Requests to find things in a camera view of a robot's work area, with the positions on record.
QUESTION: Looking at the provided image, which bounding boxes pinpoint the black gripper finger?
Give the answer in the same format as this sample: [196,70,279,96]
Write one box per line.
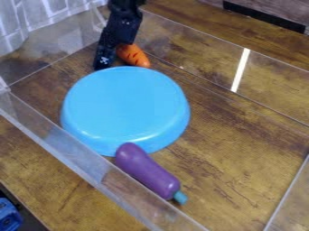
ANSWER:
[92,28,119,72]

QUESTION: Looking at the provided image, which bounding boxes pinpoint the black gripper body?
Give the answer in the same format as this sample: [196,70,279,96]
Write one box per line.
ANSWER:
[104,0,143,46]

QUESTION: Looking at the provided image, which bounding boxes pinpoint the orange toy carrot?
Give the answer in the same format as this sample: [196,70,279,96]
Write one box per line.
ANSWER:
[116,44,151,68]

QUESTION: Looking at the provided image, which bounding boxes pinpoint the blue upside-down bowl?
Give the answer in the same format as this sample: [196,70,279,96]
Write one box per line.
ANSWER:
[60,66,191,157]

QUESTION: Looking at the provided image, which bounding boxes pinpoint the white patterned curtain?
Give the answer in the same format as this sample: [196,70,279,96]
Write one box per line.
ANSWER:
[0,0,107,56]

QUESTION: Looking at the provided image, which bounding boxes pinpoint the purple toy eggplant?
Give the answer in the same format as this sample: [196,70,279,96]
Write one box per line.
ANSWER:
[115,143,188,205]

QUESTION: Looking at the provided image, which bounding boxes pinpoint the blue object at corner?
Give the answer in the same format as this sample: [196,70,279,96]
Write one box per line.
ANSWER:
[0,198,22,231]

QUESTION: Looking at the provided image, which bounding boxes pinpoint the clear acrylic tray wall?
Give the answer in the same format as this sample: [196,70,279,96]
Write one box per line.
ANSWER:
[0,0,309,231]

